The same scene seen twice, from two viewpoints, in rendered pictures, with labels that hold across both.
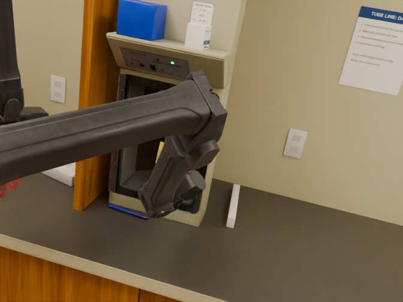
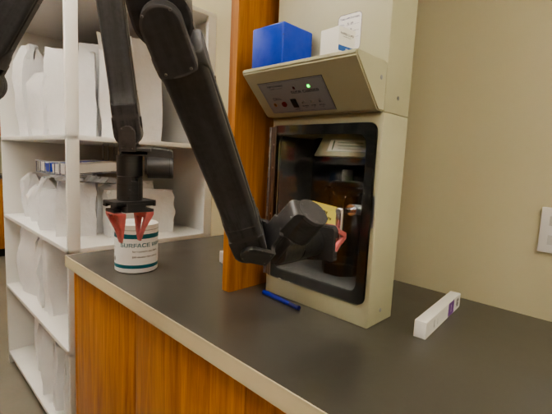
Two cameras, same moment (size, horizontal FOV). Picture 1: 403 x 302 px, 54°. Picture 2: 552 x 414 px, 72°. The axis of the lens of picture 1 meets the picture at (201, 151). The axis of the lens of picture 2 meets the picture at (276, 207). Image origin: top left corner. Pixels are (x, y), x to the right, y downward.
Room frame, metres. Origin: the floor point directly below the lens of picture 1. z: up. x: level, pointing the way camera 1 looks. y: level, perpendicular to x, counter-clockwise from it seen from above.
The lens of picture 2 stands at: (0.33, -0.31, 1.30)
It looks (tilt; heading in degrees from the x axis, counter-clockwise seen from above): 7 degrees down; 34
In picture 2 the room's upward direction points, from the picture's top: 3 degrees clockwise
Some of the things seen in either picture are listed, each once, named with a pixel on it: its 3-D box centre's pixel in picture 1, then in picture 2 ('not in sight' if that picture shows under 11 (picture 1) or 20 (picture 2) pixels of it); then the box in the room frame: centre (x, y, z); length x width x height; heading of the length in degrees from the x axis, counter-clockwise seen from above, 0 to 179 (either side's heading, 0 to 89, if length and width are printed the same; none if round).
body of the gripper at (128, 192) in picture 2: not in sight; (130, 191); (0.87, 0.47, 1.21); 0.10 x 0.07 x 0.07; 170
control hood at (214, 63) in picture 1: (168, 61); (307, 89); (1.08, 0.13, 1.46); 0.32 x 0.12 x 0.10; 81
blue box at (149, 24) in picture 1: (142, 19); (282, 51); (1.10, 0.22, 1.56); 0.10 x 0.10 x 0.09; 81
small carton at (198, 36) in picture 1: (198, 36); (337, 46); (1.07, 0.06, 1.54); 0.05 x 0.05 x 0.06; 73
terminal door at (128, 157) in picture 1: (161, 146); (314, 208); (1.13, 0.12, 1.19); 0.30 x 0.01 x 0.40; 80
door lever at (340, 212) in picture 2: not in sight; (343, 226); (1.08, 0.02, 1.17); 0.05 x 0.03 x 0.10; 170
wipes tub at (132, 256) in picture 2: not in sight; (136, 244); (1.06, 0.71, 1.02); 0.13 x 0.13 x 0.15
